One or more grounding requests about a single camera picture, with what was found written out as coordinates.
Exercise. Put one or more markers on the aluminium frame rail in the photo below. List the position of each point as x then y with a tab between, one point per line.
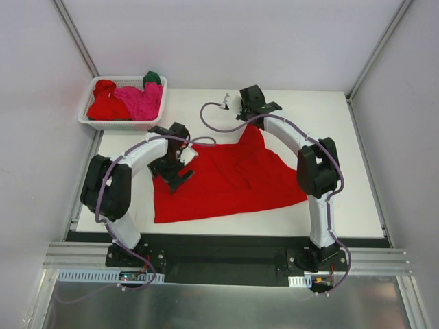
365	261

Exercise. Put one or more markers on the white cable duct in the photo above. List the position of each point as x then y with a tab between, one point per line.
300	281
108	276

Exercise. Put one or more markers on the left white cable duct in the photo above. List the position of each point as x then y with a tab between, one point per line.
108	276

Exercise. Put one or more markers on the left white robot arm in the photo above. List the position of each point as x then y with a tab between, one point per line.
107	189

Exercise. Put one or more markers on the green t shirt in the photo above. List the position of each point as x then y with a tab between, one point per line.
151	77

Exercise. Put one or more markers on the red t shirt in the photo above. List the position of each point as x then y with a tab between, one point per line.
229	179
106	107

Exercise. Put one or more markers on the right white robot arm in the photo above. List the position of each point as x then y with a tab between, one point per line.
318	172

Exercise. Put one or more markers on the pink t shirt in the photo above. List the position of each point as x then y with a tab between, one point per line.
143	105

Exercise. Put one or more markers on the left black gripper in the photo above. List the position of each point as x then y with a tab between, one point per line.
171	175

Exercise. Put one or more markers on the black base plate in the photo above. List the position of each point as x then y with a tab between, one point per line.
219	260

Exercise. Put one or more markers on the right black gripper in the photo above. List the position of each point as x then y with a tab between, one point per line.
245	112

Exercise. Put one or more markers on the white plastic basket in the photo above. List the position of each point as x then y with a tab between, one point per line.
129	125

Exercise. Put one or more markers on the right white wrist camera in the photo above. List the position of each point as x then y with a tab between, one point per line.
225	103

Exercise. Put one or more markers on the right white cable duct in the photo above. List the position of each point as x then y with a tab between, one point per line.
300	281

